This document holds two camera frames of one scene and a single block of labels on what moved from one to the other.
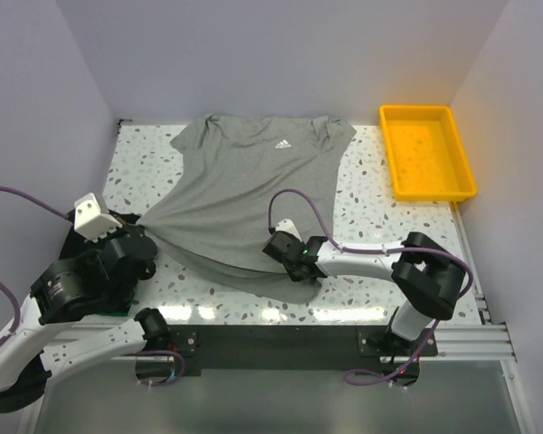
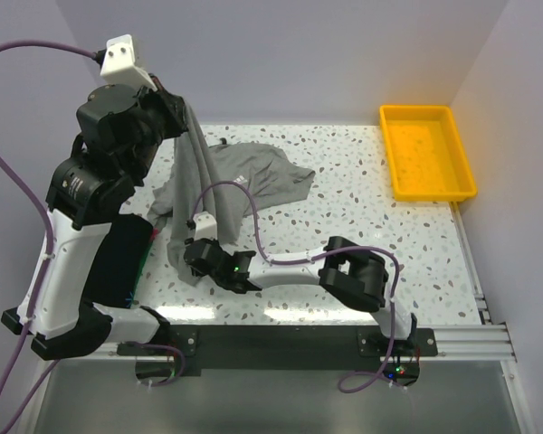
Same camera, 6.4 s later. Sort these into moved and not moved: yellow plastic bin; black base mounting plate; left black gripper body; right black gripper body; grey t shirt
Moved: right black gripper body; left black gripper body; grey t shirt
Not moved: yellow plastic bin; black base mounting plate
